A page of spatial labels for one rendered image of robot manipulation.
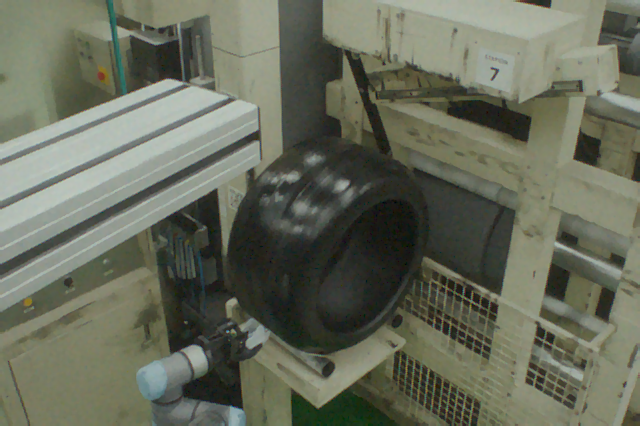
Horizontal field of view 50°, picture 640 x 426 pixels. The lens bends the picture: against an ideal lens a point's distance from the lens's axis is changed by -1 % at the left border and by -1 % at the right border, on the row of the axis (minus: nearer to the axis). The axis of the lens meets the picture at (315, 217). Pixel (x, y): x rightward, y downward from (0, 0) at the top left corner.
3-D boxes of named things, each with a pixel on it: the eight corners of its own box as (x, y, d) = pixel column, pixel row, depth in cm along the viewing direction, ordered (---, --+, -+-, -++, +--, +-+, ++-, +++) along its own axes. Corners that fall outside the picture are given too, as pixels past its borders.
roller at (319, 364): (255, 304, 206) (248, 318, 206) (245, 301, 202) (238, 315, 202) (338, 364, 184) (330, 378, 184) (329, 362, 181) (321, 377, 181)
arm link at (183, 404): (190, 447, 155) (188, 409, 151) (146, 437, 158) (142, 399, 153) (204, 425, 162) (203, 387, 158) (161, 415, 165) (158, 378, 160)
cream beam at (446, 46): (320, 43, 184) (320, -12, 176) (382, 25, 198) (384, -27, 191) (517, 107, 146) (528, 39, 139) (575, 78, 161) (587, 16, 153)
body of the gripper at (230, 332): (251, 330, 164) (210, 349, 156) (250, 359, 167) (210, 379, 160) (232, 315, 168) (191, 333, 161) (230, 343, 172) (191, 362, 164)
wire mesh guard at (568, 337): (340, 370, 265) (343, 218, 229) (344, 368, 267) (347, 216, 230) (548, 519, 210) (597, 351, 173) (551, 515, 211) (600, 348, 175)
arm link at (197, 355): (194, 387, 157) (174, 369, 162) (210, 379, 160) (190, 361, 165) (194, 361, 154) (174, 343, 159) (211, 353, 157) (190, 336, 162)
